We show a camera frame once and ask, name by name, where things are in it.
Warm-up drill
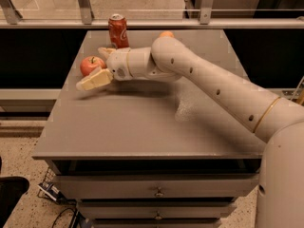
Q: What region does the top grey drawer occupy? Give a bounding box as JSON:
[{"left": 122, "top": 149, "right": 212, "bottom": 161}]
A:
[{"left": 53, "top": 174, "right": 258, "bottom": 200}]

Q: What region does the black floor cable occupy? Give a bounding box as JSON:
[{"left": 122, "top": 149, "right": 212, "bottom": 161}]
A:
[{"left": 51, "top": 207, "right": 80, "bottom": 228}]

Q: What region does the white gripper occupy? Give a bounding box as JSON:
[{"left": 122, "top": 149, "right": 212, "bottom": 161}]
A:
[{"left": 76, "top": 47, "right": 131, "bottom": 91}]

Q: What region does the yellow frame stand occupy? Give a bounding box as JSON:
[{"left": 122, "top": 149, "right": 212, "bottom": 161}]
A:
[{"left": 291, "top": 76, "right": 304, "bottom": 105}]

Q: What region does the grey drawer cabinet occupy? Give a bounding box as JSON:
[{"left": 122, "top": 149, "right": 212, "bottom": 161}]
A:
[{"left": 33, "top": 30, "right": 264, "bottom": 228}]

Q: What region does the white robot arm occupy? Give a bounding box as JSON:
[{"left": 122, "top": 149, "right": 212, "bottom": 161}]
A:
[{"left": 76, "top": 36, "right": 304, "bottom": 228}]

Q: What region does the metal glass railing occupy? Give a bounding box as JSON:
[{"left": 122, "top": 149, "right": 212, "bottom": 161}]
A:
[{"left": 0, "top": 0, "right": 304, "bottom": 29}]

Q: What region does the middle grey drawer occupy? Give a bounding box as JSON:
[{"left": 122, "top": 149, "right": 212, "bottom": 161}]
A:
[{"left": 78, "top": 201, "right": 236, "bottom": 219}]

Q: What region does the orange fruit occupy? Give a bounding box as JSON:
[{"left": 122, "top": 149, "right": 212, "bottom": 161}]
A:
[{"left": 159, "top": 31, "right": 175, "bottom": 38}]

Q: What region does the red apple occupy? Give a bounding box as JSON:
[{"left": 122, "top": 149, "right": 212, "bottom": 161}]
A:
[{"left": 80, "top": 56, "right": 106, "bottom": 76}]

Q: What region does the grey drawer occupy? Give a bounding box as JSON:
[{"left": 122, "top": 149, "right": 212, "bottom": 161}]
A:
[
  {"left": 78, "top": 201, "right": 236, "bottom": 219},
  {"left": 53, "top": 174, "right": 258, "bottom": 200}
]

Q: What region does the wire basket with items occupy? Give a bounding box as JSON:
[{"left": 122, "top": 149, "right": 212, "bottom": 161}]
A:
[{"left": 38, "top": 168, "right": 66, "bottom": 204}]

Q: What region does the black chair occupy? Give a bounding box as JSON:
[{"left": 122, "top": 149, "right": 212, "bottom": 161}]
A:
[{"left": 0, "top": 155, "right": 30, "bottom": 227}]

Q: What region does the red soda can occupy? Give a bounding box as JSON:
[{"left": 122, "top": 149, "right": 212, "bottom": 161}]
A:
[{"left": 108, "top": 14, "right": 129, "bottom": 48}]

